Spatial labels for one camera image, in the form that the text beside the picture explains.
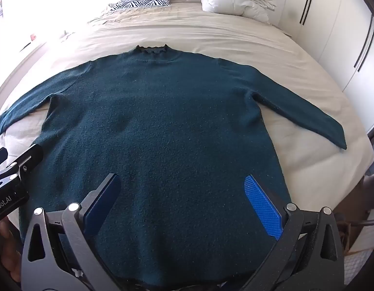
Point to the white window ledge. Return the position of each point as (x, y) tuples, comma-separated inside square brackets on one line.
[(20, 54)]

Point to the person's left hand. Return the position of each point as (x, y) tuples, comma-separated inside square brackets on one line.
[(6, 239)]

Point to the bed with beige cover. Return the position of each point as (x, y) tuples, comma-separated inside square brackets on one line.
[(235, 36)]

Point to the red box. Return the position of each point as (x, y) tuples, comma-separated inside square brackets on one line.
[(33, 37)]

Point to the white wardrobe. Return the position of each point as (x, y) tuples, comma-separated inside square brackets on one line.
[(332, 36)]

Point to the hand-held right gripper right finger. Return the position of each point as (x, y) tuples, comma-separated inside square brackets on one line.
[(262, 206)]

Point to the zebra print pillow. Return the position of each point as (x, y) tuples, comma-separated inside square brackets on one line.
[(144, 2)]

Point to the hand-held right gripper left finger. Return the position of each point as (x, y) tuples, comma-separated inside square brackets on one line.
[(105, 194)]

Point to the dark green blanket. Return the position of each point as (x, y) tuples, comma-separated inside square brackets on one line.
[(162, 127)]

